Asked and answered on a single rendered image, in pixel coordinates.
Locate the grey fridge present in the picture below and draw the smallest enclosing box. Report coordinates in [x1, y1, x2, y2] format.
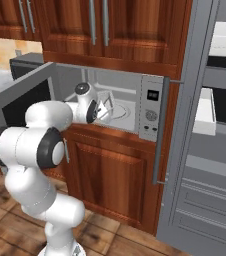
[171, 0, 226, 256]

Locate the long grey fridge handle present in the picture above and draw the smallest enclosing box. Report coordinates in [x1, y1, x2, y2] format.
[152, 76, 185, 186]

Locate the grey built-in microwave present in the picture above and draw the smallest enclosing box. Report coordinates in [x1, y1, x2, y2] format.
[54, 63, 166, 143]

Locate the dark grey toaster oven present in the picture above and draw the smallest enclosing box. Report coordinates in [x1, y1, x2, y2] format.
[9, 52, 57, 81]

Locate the white fridge bin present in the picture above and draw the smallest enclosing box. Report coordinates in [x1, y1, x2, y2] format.
[192, 87, 218, 136]
[208, 21, 226, 58]

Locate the glass microwave turntable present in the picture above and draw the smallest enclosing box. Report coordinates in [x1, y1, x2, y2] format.
[110, 100, 133, 122]

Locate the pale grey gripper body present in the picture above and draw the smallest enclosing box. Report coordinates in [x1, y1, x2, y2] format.
[96, 91, 117, 125]

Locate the wooden base cupboard door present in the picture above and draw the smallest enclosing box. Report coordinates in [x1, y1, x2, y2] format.
[62, 123, 165, 235]

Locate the grey fridge door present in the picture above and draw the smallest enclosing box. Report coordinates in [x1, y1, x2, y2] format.
[156, 0, 220, 241]

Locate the wooden wall cupboard door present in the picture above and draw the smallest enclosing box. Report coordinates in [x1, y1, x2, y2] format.
[26, 0, 43, 43]
[98, 0, 193, 80]
[38, 0, 101, 58]
[0, 0, 29, 40]

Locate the grey base cupboard handle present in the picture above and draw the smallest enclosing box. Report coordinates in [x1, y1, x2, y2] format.
[63, 137, 71, 165]

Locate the grey microwave door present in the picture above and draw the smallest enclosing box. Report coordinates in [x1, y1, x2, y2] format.
[0, 61, 58, 141]

